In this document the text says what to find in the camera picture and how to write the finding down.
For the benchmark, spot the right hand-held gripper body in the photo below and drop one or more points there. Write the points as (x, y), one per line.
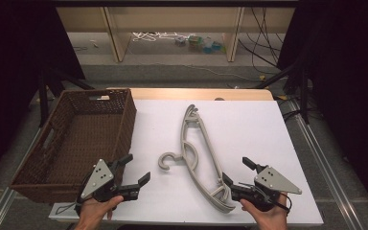
(274, 182)

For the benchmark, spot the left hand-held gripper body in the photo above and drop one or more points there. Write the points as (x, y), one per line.
(100, 179)

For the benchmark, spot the brown wicker basket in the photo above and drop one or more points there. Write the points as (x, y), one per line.
(86, 140)

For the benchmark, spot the grey plastic hanger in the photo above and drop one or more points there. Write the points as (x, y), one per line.
(182, 140)
(208, 143)

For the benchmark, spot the person's left hand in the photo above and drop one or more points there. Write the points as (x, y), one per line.
(92, 214)

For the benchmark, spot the person's right hand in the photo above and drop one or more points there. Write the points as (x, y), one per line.
(271, 218)

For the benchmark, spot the white table sheet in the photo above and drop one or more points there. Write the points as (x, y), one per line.
(252, 134)

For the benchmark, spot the black metal stand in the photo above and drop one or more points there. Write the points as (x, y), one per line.
(44, 96)
(302, 83)

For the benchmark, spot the dark curtain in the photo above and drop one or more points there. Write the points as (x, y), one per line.
(16, 64)
(348, 80)

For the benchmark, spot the colourful small floor clutter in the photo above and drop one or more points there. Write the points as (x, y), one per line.
(201, 44)

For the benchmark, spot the beige wooden shelf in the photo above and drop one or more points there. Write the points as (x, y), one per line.
(172, 19)

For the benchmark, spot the metal floor rail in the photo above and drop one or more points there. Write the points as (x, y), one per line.
(3, 204)
(326, 166)

